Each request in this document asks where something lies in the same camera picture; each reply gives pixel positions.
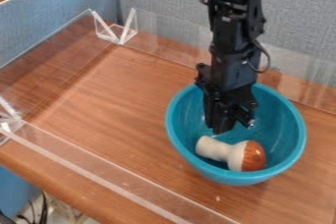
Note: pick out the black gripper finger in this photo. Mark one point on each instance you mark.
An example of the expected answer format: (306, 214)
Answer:
(245, 112)
(218, 113)

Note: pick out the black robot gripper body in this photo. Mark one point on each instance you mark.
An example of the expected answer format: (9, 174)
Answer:
(226, 80)

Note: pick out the toy mushroom brown cap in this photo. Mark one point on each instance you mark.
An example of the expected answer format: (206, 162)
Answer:
(245, 156)

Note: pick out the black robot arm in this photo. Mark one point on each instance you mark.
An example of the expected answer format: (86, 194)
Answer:
(237, 24)

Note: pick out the blue plastic bowl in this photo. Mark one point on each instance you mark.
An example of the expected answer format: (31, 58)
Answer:
(279, 130)

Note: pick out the clear acrylic back barrier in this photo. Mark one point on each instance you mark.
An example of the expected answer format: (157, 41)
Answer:
(305, 79)

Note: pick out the clear acrylic barrier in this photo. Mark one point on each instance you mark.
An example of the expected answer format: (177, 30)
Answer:
(173, 206)
(305, 79)

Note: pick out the clear acrylic front barrier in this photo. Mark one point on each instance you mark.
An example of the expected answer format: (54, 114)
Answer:
(173, 206)

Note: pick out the clear acrylic corner bracket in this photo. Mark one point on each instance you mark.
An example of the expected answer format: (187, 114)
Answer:
(117, 33)

